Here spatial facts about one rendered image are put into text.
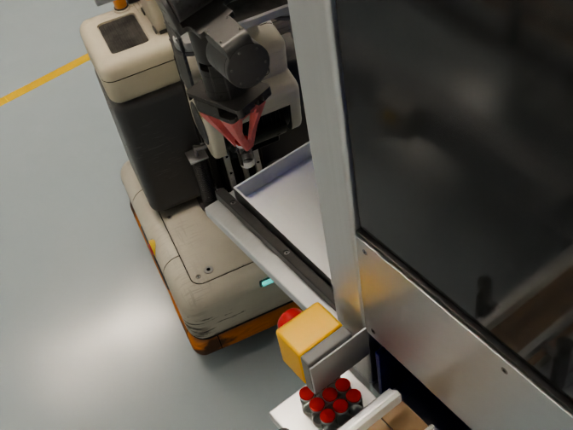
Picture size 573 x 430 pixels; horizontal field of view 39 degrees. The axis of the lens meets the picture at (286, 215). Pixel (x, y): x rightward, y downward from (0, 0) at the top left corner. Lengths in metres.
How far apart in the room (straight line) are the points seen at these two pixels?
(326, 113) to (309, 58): 0.06
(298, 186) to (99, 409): 1.11
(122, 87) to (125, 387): 0.84
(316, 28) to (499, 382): 0.39
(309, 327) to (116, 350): 1.41
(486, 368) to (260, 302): 1.36
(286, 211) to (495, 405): 0.62
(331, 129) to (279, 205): 0.60
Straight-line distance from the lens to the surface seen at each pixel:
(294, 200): 1.40
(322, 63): 0.76
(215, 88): 1.05
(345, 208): 0.88
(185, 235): 2.22
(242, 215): 1.37
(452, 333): 0.85
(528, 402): 0.82
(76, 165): 3.01
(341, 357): 1.04
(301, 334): 1.04
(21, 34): 3.83
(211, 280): 2.10
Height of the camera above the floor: 1.88
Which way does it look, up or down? 46 degrees down
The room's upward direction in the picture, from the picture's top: 12 degrees counter-clockwise
